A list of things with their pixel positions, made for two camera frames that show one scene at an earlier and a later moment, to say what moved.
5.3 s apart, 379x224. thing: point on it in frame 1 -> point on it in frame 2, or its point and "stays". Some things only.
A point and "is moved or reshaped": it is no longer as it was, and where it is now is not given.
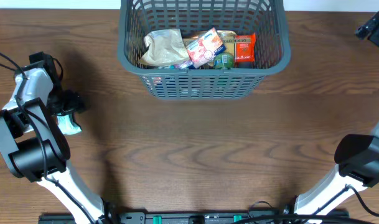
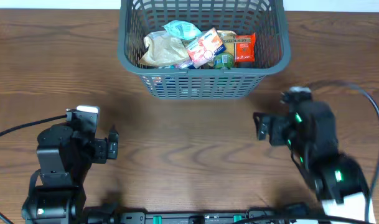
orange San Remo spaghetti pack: (244, 45) stays
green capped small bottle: (224, 61) stays
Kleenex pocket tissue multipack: (203, 48) stays
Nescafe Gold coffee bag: (190, 40) -> (228, 38)
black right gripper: (378, 36) -> (277, 124)
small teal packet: (67, 124) is moved or reshaped
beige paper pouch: (166, 47) stays
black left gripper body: (62, 99) -> (94, 153)
